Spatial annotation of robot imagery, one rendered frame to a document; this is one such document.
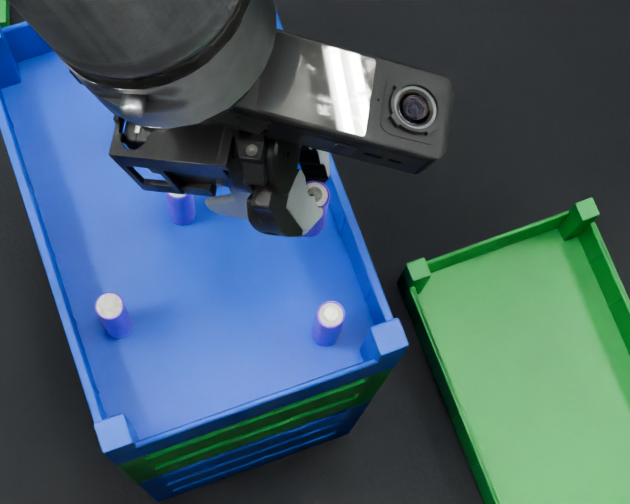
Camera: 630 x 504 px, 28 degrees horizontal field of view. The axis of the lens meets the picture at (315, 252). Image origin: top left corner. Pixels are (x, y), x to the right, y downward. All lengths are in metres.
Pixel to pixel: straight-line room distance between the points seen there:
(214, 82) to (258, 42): 0.03
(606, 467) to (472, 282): 0.23
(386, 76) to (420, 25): 0.79
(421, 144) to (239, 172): 0.09
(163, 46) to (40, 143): 0.44
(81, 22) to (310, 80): 0.16
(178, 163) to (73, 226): 0.28
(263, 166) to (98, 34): 0.16
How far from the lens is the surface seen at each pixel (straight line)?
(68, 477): 1.26
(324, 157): 0.72
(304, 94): 0.58
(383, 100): 0.59
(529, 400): 1.29
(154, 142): 0.62
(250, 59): 0.52
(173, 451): 0.89
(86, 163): 0.90
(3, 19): 1.38
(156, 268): 0.87
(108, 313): 0.80
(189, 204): 0.84
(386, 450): 1.26
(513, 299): 1.30
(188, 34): 0.48
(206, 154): 0.61
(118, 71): 0.49
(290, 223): 0.66
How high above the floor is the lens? 1.25
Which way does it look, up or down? 75 degrees down
